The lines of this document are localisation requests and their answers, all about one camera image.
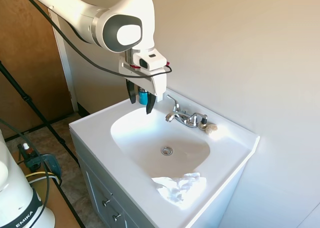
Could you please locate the silver cabinet knob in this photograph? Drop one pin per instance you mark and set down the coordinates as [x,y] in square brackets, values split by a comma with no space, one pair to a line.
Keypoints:
[116,216]
[107,202]

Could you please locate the chrome sink drain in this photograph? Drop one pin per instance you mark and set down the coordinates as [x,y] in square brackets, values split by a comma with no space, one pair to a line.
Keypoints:
[167,150]

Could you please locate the small bottle with black cap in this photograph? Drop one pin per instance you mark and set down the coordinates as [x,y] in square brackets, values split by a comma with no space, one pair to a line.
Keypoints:
[203,123]

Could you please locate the white sink countertop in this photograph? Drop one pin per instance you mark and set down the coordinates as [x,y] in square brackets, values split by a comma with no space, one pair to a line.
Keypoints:
[100,138]

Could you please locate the blue jar with black lid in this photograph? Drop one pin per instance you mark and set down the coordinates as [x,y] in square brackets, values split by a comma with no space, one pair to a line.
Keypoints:
[143,98]

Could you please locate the grey vanity cabinet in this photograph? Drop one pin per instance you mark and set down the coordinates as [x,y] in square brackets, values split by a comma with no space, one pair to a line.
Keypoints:
[95,183]

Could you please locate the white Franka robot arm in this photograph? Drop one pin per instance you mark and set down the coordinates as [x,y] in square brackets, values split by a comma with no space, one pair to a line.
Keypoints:
[75,10]

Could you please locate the white door frame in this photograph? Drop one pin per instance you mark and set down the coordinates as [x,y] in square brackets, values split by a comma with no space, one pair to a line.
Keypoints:
[66,75]

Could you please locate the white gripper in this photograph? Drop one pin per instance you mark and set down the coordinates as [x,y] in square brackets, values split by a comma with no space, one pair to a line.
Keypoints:
[158,84]

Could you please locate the beige seashell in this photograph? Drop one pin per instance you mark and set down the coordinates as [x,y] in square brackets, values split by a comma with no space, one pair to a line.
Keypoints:
[211,128]

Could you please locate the brown wooden door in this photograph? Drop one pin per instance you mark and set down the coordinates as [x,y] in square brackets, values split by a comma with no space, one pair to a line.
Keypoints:
[25,63]

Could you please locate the teal metal clamp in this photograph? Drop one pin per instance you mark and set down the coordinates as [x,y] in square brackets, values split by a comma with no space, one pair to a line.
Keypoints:
[53,163]

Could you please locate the black stand pole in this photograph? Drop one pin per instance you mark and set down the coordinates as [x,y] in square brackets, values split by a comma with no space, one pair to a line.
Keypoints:
[27,98]

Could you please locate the dark baseboard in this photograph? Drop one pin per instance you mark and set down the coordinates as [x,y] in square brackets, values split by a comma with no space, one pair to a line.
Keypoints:
[83,110]

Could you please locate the white grey wrist camera box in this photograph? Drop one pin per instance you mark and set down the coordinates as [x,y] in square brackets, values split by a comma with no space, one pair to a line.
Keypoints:
[150,59]

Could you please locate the white tissue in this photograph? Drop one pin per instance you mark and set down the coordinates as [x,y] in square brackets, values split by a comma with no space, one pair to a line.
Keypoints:
[180,188]

